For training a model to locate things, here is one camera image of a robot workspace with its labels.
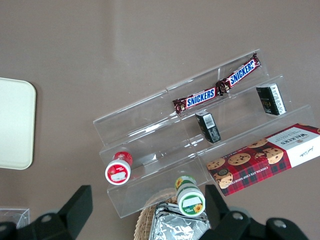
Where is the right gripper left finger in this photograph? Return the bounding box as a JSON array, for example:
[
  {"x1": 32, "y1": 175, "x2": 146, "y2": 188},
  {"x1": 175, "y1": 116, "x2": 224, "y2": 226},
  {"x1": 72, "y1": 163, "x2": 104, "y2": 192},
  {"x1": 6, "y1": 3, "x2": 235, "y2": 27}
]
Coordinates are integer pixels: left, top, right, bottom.
[{"x1": 29, "y1": 184, "x2": 94, "y2": 240}]

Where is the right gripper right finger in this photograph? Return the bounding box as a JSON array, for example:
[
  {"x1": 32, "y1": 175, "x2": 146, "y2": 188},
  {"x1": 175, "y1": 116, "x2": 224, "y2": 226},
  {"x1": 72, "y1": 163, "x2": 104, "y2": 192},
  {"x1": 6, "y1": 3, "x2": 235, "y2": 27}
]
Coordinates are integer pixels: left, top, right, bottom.
[{"x1": 199, "y1": 184, "x2": 253, "y2": 240}]

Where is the light wicker basket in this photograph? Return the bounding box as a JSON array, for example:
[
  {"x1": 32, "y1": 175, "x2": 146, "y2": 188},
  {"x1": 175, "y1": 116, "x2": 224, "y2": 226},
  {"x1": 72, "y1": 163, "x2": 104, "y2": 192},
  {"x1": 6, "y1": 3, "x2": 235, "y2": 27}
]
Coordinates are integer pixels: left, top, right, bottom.
[{"x1": 133, "y1": 194, "x2": 213, "y2": 240}]

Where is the cream plastic tray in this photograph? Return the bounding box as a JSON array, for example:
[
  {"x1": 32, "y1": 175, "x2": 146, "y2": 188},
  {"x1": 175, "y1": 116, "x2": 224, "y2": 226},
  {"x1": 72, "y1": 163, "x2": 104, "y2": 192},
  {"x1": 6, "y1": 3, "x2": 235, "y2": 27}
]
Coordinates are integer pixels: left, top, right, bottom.
[{"x1": 0, "y1": 77, "x2": 37, "y2": 171}]

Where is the green lid sunflower cup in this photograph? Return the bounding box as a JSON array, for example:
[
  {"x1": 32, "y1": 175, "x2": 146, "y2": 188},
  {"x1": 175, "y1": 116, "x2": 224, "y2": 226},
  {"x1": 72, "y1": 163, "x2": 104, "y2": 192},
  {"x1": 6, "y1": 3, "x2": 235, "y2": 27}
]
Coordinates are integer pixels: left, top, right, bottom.
[{"x1": 174, "y1": 175, "x2": 206, "y2": 216}]

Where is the aluminium foil container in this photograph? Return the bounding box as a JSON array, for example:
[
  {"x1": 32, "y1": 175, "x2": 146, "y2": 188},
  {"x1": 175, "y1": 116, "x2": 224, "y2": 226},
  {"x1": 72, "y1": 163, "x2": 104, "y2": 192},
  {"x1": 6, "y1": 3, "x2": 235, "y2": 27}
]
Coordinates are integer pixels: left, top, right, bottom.
[{"x1": 149, "y1": 201, "x2": 213, "y2": 240}]

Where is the red lid snack cup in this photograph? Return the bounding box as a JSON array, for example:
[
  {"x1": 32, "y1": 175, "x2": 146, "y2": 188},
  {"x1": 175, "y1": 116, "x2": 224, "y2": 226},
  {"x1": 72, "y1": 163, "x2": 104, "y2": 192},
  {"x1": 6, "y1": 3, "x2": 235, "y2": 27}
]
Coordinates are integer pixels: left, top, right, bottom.
[{"x1": 104, "y1": 151, "x2": 134, "y2": 186}]

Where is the clear acrylic bottle rack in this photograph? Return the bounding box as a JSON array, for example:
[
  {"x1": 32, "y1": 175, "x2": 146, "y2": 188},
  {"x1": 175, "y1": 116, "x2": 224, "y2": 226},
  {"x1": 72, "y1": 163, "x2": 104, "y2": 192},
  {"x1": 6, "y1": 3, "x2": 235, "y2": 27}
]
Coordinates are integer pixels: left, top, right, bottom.
[{"x1": 0, "y1": 206, "x2": 31, "y2": 230}]

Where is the Walkers shortbread cookie box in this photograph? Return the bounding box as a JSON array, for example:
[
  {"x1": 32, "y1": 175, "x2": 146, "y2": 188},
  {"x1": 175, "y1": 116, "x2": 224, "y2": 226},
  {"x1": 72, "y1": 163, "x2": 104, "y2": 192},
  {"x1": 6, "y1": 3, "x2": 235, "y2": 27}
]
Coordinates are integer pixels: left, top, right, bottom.
[{"x1": 206, "y1": 122, "x2": 320, "y2": 198}]

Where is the small black carton box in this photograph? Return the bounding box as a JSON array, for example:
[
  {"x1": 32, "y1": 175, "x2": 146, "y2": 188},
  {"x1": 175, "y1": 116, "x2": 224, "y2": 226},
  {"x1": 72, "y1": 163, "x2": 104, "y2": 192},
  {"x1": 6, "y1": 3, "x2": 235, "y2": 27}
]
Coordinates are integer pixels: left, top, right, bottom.
[
  {"x1": 255, "y1": 82, "x2": 288, "y2": 116},
  {"x1": 194, "y1": 111, "x2": 222, "y2": 145}
]

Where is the clear acrylic stepped riser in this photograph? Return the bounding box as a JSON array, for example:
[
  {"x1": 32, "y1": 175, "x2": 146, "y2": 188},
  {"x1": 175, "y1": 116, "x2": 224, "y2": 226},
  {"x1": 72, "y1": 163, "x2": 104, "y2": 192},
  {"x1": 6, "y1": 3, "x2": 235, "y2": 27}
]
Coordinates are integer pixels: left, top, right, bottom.
[
  {"x1": 92, "y1": 87, "x2": 210, "y2": 220},
  {"x1": 166, "y1": 48, "x2": 320, "y2": 198}
]

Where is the Snickers chocolate bar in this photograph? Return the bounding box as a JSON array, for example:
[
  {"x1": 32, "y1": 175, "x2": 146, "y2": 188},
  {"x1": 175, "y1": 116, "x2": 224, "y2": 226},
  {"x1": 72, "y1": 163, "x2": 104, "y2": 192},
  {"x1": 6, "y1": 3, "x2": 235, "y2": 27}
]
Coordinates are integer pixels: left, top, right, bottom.
[
  {"x1": 172, "y1": 86, "x2": 218, "y2": 114},
  {"x1": 215, "y1": 51, "x2": 262, "y2": 97}
]

